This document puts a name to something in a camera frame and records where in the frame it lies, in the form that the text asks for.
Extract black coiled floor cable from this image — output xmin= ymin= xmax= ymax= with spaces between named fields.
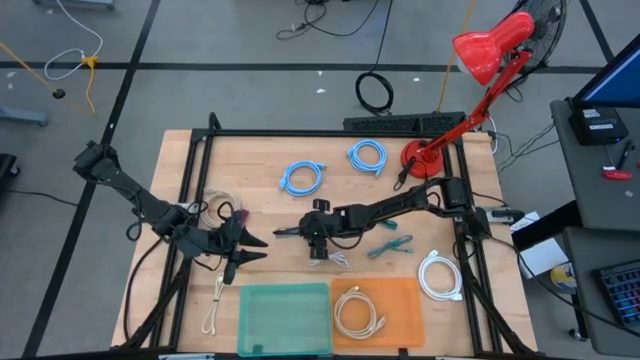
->
xmin=353 ymin=0 xmax=396 ymax=115

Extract dark grey desk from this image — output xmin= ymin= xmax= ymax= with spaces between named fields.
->
xmin=562 ymin=224 xmax=640 ymax=356

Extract white paper sheet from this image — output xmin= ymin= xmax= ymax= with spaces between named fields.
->
xmin=517 ymin=237 xmax=571 ymax=279

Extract backlit keyboard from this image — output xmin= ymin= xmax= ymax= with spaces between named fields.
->
xmin=592 ymin=258 xmax=640 ymax=334

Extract black pen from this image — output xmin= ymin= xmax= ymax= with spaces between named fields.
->
xmin=614 ymin=138 xmax=635 ymax=170

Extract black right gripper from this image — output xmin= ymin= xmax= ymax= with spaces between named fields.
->
xmin=273 ymin=198 xmax=351 ymax=260

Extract computer monitor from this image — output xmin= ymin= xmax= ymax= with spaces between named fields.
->
xmin=569 ymin=32 xmax=640 ymax=109

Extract black box device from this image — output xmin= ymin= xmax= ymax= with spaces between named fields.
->
xmin=568 ymin=105 xmax=629 ymax=146

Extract cream USB cable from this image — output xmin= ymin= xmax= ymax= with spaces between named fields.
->
xmin=200 ymin=271 xmax=226 ymax=336

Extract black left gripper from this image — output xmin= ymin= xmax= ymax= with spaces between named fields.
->
xmin=182 ymin=214 xmax=270 ymax=285

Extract black metal rig frame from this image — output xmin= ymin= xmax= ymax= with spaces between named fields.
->
xmin=112 ymin=112 xmax=539 ymax=360

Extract black lamp cord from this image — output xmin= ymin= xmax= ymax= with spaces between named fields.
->
xmin=392 ymin=157 xmax=417 ymax=192

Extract green translucent plastic tray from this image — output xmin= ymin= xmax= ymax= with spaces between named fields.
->
xmin=237 ymin=282 xmax=334 ymax=359

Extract orange translucent plastic tray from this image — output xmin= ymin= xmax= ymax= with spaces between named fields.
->
xmin=329 ymin=277 xmax=427 ymax=350

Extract light blue ethernet cable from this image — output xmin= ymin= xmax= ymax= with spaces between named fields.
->
xmin=346 ymin=139 xmax=389 ymax=177
xmin=278 ymin=160 xmax=327 ymax=198

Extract black floor fan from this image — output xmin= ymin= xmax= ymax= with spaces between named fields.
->
xmin=509 ymin=0 xmax=569 ymax=76

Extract white floor cable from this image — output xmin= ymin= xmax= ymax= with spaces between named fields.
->
xmin=43 ymin=0 xmax=104 ymax=82

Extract yellow floor cable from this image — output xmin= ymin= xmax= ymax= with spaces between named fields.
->
xmin=437 ymin=0 xmax=476 ymax=112
xmin=0 ymin=42 xmax=99 ymax=116

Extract round yellow blue object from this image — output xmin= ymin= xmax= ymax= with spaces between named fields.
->
xmin=549 ymin=262 xmax=577 ymax=294

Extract white ethernet cable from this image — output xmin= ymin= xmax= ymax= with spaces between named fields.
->
xmin=417 ymin=249 xmax=464 ymax=302

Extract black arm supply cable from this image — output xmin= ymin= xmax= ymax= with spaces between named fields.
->
xmin=122 ymin=232 xmax=171 ymax=346

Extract red desk lamp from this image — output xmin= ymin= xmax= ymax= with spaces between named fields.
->
xmin=399 ymin=10 xmax=535 ymax=180

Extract small white USB cable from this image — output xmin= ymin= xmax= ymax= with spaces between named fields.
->
xmin=308 ymin=251 xmax=351 ymax=269

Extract grey stand foot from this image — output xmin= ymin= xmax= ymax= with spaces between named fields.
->
xmin=0 ymin=107 xmax=49 ymax=127

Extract beige ethernet cable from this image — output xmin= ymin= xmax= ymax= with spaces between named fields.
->
xmin=333 ymin=286 xmax=387 ymax=341

